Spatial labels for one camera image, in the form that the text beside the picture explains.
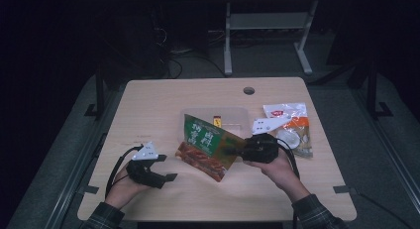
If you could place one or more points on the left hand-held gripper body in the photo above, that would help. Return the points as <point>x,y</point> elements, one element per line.
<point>145,172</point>

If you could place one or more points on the orange and clear food packet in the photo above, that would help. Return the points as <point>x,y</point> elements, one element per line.
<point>298,123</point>

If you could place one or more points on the green seasoning packet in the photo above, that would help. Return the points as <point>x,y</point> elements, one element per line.
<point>201,139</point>

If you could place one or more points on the person's right hand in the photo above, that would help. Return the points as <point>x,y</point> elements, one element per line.
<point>280,174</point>

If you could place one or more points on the black metal stand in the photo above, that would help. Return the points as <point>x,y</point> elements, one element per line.
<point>372,90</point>

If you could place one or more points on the clear plastic container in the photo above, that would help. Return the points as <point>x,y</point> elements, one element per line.
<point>234,118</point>

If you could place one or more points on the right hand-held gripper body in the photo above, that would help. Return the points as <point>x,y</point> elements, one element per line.
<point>262,148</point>

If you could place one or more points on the dark tape strip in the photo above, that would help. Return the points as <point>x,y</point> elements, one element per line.
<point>341,189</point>
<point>91,189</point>

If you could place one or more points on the person's left hand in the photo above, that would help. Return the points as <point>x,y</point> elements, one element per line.
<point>124,192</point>

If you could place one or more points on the grey metal stand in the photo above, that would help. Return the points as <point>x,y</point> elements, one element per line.
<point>264,21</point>

